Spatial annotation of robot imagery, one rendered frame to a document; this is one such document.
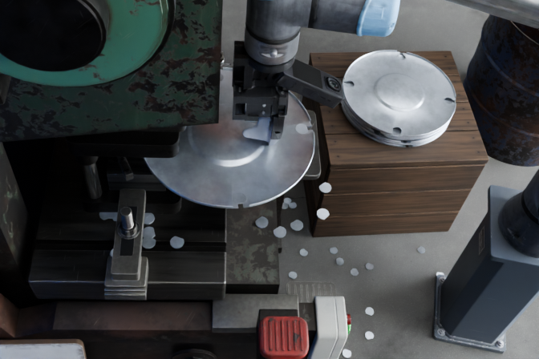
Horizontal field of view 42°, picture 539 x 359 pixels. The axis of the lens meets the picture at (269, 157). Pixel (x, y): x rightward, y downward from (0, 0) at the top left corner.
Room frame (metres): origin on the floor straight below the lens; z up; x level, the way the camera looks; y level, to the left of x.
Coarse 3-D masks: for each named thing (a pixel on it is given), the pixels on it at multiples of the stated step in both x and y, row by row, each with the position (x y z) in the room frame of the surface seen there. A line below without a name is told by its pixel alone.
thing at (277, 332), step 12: (264, 324) 0.40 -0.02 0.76; (276, 324) 0.40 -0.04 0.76; (288, 324) 0.41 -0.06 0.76; (300, 324) 0.41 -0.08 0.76; (264, 336) 0.38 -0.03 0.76; (276, 336) 0.39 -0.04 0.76; (288, 336) 0.39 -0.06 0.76; (300, 336) 0.39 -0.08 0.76; (264, 348) 0.37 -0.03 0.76; (276, 348) 0.37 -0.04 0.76; (288, 348) 0.37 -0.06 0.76; (300, 348) 0.37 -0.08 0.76
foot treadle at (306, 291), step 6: (294, 282) 0.78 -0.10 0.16; (300, 282) 0.78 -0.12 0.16; (306, 282) 0.78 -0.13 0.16; (312, 282) 0.78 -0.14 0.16; (318, 282) 0.79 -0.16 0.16; (324, 282) 0.79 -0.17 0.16; (330, 282) 0.79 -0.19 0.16; (288, 288) 0.76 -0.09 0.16; (294, 288) 0.76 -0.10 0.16; (300, 288) 0.76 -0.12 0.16; (306, 288) 0.76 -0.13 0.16; (312, 288) 0.77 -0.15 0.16; (318, 288) 0.77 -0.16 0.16; (324, 288) 0.77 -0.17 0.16; (330, 288) 0.77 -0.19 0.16; (300, 294) 0.75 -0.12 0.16; (306, 294) 0.75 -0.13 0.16; (312, 294) 0.75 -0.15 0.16; (318, 294) 0.75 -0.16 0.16; (324, 294) 0.76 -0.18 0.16; (330, 294) 0.76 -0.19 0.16; (300, 300) 0.73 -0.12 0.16; (306, 300) 0.74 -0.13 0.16; (312, 300) 0.74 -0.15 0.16
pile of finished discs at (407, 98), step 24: (360, 72) 1.28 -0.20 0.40; (384, 72) 1.29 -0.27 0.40; (408, 72) 1.30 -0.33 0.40; (432, 72) 1.31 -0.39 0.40; (360, 96) 1.19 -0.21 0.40; (384, 96) 1.20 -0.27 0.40; (408, 96) 1.21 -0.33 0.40; (432, 96) 1.23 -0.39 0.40; (360, 120) 1.12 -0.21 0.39; (384, 120) 1.13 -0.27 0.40; (408, 120) 1.14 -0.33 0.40; (432, 120) 1.15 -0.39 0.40; (408, 144) 1.09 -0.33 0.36
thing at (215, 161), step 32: (224, 96) 0.79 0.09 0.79; (192, 128) 0.71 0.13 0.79; (224, 128) 0.72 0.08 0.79; (288, 128) 0.74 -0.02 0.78; (160, 160) 0.64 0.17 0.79; (192, 160) 0.65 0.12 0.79; (224, 160) 0.65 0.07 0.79; (256, 160) 0.67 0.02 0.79; (288, 160) 0.68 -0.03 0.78; (192, 192) 0.59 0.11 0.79; (224, 192) 0.59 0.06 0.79; (256, 192) 0.60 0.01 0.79
